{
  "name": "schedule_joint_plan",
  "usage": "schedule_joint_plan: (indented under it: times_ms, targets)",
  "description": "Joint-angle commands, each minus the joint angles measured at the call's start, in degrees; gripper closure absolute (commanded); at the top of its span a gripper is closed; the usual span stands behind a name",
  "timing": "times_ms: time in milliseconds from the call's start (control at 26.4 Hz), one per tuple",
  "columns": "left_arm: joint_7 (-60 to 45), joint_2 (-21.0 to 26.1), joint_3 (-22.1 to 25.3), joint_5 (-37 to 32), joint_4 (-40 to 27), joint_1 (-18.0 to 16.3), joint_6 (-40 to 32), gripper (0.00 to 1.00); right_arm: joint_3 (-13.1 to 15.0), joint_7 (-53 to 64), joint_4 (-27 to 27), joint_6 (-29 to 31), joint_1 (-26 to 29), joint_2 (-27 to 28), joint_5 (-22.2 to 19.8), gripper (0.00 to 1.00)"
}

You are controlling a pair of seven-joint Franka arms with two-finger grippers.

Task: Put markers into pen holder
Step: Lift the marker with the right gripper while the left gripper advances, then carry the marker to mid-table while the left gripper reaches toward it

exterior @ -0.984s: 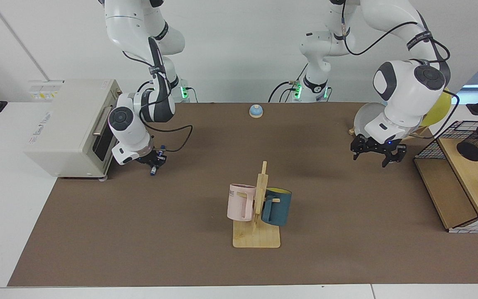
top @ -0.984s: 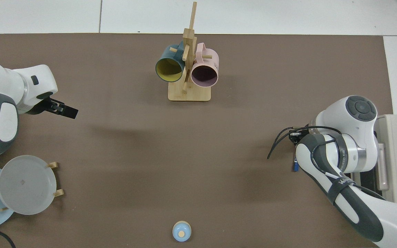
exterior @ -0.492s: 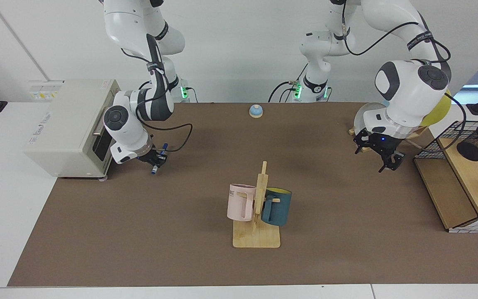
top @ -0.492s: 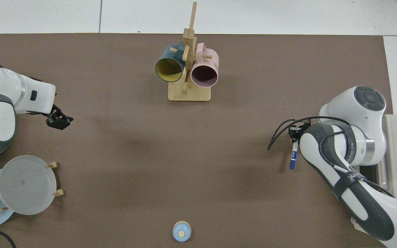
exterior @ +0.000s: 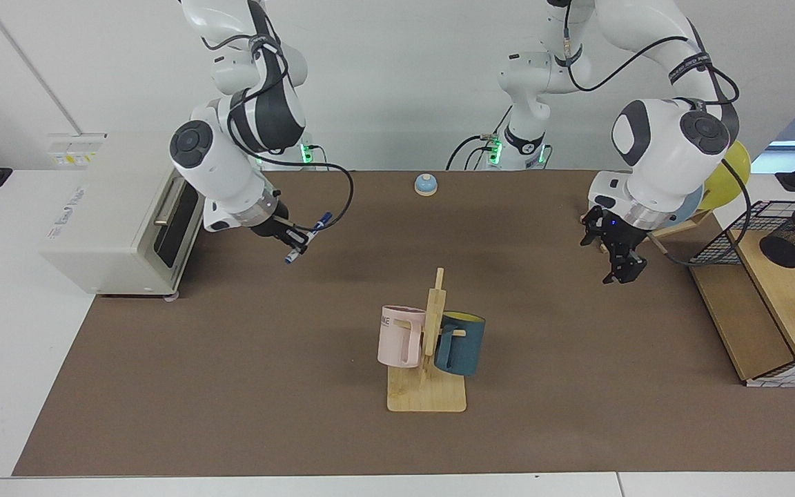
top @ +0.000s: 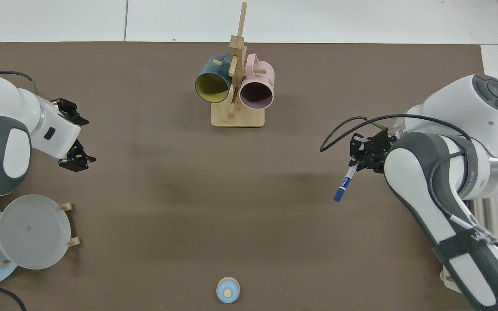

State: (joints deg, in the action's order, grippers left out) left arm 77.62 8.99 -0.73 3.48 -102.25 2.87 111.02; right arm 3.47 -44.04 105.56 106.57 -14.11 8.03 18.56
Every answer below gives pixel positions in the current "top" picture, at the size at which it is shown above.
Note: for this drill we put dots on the blue white marker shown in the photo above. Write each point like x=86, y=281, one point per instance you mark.
x=344, y=185

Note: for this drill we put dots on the wooden plate rack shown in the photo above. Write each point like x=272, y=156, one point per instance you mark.
x=66, y=207

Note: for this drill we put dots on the grey plate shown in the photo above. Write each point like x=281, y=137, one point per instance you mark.
x=33, y=233

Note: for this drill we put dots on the brown table cloth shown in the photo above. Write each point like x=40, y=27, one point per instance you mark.
x=188, y=194

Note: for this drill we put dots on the pink cup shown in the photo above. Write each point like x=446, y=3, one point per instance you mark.
x=257, y=80

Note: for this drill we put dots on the wooden cup stand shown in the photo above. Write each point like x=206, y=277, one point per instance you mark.
x=238, y=119

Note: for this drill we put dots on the teal cup yellow inside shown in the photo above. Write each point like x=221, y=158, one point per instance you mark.
x=212, y=71

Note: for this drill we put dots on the small blue round knob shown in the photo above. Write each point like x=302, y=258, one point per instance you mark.
x=228, y=290

